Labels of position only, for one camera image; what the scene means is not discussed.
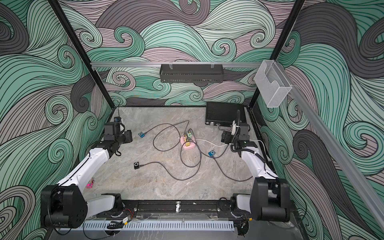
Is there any black mp3 player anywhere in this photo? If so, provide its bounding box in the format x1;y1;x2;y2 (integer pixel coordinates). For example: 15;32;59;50
134;162;140;170

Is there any grey cable of pink charger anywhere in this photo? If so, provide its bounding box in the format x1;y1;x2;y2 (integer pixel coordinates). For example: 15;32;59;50
144;119;190;153

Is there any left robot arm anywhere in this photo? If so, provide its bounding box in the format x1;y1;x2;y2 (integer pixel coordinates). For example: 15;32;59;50
40;130;133;229

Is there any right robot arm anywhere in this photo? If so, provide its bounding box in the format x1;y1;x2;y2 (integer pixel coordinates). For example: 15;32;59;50
221;130;291;223

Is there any black hard case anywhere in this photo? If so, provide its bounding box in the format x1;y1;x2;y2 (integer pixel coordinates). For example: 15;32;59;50
205;102;247;127

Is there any pink power strip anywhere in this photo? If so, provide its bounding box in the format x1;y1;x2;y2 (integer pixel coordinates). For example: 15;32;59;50
180;136;196;150

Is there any pink toy car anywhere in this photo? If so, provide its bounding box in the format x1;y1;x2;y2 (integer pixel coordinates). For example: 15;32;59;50
86;178;95;189

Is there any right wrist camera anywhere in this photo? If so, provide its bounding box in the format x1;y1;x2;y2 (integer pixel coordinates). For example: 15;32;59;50
231;110;250;141

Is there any white power strip cord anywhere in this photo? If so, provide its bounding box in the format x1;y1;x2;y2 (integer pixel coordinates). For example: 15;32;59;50
194;137;272;163

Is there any black wall shelf tray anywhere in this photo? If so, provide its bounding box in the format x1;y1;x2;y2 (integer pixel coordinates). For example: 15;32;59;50
160;64;224;84

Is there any clear acrylic wall holder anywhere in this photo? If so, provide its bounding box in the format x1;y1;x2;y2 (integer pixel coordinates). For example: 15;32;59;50
254;60;292;108

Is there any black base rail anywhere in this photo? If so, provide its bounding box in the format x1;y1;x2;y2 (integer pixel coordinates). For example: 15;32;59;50
121;199;250;216

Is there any aluminium rail back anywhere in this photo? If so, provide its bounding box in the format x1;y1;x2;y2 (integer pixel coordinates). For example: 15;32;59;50
91;61;262;69

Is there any aluminium rail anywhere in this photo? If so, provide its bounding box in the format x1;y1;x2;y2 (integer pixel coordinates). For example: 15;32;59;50
275;61;384;232
91;61;262;69

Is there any aluminium rail right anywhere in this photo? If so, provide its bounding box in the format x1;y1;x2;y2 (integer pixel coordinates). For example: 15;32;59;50
275;61;384;232

